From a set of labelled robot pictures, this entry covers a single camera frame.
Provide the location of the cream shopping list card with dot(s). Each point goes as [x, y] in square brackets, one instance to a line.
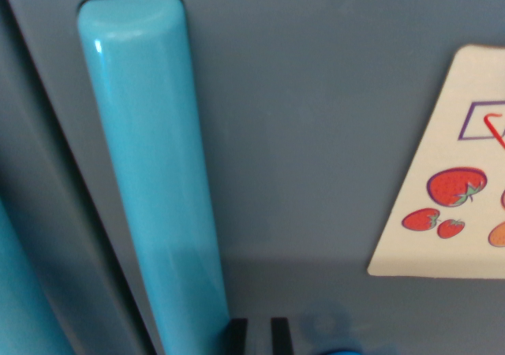
[434, 134]

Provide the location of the gray fridge door with logo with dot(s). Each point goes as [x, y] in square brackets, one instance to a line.
[296, 94]

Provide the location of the blue plastic clip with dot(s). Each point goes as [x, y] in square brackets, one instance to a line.
[337, 352]

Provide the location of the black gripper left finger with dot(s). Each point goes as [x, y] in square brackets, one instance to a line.
[237, 339]

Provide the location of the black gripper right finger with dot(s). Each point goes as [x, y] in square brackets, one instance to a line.
[281, 339]

